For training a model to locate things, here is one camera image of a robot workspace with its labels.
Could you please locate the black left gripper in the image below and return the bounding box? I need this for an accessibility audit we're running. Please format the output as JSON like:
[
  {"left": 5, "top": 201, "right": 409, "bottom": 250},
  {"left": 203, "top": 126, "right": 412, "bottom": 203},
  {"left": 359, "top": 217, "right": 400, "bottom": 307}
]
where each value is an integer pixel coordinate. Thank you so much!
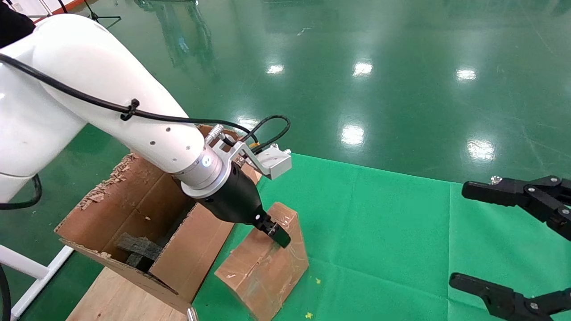
[{"left": 196, "top": 161, "right": 291, "bottom": 249}]

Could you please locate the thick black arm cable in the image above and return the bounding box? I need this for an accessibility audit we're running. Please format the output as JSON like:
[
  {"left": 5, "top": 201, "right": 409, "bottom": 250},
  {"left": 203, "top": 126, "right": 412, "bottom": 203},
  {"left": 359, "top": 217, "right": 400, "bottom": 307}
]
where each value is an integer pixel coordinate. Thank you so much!
[{"left": 0, "top": 174, "right": 43, "bottom": 321}]

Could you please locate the green cloth mat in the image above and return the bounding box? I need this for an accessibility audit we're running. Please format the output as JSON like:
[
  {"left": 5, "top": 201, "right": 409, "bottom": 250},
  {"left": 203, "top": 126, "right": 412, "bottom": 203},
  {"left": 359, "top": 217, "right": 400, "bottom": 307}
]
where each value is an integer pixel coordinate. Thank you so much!
[{"left": 192, "top": 153, "right": 571, "bottom": 321}]

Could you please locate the small taped cardboard box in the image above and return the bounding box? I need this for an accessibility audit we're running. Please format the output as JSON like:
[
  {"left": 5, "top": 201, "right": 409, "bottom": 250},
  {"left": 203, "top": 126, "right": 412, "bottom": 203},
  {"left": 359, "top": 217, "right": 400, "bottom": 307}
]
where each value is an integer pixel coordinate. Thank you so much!
[{"left": 215, "top": 202, "right": 309, "bottom": 321}]

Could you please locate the black tripod stand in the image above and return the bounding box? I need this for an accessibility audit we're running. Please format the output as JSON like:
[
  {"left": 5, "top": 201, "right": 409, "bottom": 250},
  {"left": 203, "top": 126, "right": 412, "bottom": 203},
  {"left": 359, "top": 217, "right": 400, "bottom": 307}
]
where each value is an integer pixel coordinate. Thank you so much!
[{"left": 83, "top": 0, "right": 122, "bottom": 24}]

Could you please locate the black foam block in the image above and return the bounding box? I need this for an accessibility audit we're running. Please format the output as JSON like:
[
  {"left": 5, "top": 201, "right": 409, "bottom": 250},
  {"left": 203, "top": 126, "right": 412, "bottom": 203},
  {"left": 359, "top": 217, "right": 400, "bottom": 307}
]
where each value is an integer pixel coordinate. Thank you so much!
[{"left": 116, "top": 233, "right": 163, "bottom": 272}]

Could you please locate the seated person in black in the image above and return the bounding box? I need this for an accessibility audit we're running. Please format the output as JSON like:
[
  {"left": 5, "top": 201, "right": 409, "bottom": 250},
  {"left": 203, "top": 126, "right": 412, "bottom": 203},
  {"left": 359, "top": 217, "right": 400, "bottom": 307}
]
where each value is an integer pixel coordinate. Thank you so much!
[{"left": 0, "top": 2, "right": 36, "bottom": 47}]

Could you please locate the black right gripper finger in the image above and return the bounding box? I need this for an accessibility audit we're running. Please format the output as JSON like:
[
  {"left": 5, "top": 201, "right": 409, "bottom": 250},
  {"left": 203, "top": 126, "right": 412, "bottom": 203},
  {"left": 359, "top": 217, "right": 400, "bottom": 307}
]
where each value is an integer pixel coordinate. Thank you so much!
[
  {"left": 462, "top": 175, "right": 571, "bottom": 241},
  {"left": 449, "top": 273, "right": 571, "bottom": 321}
]

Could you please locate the white table frame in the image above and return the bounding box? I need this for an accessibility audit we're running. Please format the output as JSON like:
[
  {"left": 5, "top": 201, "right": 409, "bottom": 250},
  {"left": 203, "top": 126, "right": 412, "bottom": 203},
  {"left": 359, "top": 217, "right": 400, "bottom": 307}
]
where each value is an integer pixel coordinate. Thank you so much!
[{"left": 0, "top": 244, "right": 74, "bottom": 321}]

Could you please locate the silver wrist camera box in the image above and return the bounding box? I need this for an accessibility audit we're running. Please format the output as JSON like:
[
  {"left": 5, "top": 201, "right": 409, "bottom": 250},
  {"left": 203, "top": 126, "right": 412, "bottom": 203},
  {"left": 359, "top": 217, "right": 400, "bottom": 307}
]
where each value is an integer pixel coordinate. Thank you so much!
[{"left": 205, "top": 125, "right": 293, "bottom": 180}]

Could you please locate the large open cardboard carton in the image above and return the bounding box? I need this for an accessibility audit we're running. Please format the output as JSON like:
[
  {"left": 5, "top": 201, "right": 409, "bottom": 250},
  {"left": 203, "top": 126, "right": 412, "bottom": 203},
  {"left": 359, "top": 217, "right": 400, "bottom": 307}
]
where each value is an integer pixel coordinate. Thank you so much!
[{"left": 54, "top": 125, "right": 261, "bottom": 315}]

